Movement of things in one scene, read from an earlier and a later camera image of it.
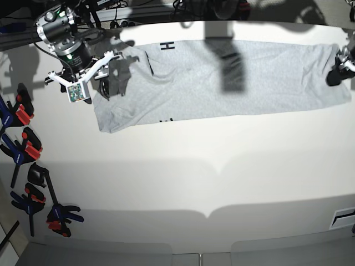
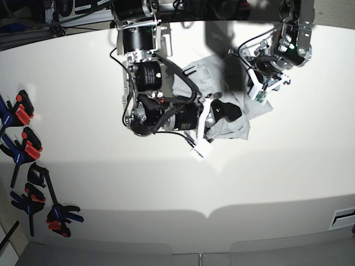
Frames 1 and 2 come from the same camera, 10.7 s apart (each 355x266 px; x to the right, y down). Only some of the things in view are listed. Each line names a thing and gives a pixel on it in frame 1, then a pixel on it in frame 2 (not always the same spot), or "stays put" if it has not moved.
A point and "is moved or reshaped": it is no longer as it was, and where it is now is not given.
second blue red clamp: (29, 151) stays put
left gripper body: (344, 55) to (270, 71)
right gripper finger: (108, 56) to (201, 128)
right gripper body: (77, 60) to (219, 110)
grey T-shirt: (157, 81) is moved or reshaped
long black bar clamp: (58, 214) stays put
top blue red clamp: (19, 114) stays put
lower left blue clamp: (34, 201) stays put
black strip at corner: (9, 234) stays put
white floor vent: (342, 218) stays put
